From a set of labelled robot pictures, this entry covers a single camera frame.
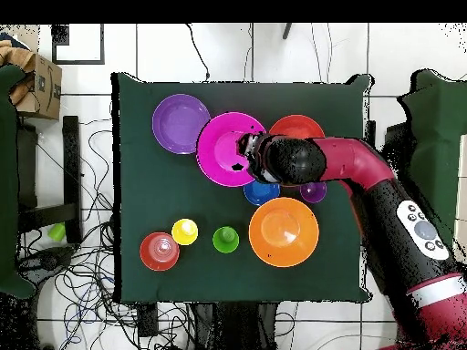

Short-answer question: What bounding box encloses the large pink bowl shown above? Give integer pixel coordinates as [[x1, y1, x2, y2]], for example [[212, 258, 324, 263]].
[[195, 111, 267, 188]]

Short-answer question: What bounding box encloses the yellow cup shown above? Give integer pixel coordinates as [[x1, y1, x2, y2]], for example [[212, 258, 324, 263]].
[[171, 218, 200, 246]]

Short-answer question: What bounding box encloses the small blue bowl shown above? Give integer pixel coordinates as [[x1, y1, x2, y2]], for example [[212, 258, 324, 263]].
[[243, 180, 281, 207]]

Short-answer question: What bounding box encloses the dark green tablecloth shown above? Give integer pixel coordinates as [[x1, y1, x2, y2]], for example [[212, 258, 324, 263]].
[[110, 71, 375, 304]]

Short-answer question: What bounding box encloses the large orange bowl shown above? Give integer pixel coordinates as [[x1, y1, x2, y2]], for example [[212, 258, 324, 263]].
[[248, 197, 320, 269]]

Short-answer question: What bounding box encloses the purple cup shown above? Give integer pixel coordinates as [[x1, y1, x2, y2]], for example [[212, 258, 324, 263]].
[[299, 180, 328, 204]]

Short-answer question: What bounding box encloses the large purple shallow bowl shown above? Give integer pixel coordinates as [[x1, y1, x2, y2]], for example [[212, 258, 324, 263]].
[[151, 93, 212, 156]]

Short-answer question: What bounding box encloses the large red shallow bowl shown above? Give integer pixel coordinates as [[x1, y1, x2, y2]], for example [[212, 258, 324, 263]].
[[268, 114, 326, 140]]

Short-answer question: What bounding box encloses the small red bowl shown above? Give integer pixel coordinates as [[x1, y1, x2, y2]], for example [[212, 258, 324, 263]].
[[139, 232, 181, 273]]

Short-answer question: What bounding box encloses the black metal stand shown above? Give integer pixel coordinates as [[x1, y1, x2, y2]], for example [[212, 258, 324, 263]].
[[17, 115, 82, 245]]

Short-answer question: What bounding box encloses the small green floor cup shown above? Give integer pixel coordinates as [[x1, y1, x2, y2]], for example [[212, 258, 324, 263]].
[[47, 222, 67, 242]]

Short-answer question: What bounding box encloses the black floor base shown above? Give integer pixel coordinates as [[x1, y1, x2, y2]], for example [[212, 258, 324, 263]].
[[16, 245, 74, 278]]

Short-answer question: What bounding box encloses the cardboard box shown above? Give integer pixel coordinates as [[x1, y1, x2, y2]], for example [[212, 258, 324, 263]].
[[8, 39, 63, 121]]

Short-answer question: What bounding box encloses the green cloth side table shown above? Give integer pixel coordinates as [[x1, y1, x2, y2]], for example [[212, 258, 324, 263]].
[[397, 68, 467, 256], [0, 64, 37, 300]]

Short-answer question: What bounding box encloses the thin black floor cable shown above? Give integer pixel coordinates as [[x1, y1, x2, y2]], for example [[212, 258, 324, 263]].
[[185, 23, 211, 82]]

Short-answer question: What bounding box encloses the tangle of floor cables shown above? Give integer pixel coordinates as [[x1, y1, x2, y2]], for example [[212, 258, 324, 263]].
[[17, 119, 191, 350]]

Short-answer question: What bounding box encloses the black square floor frame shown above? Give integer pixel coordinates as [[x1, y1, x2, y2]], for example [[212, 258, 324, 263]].
[[50, 23, 106, 66]]

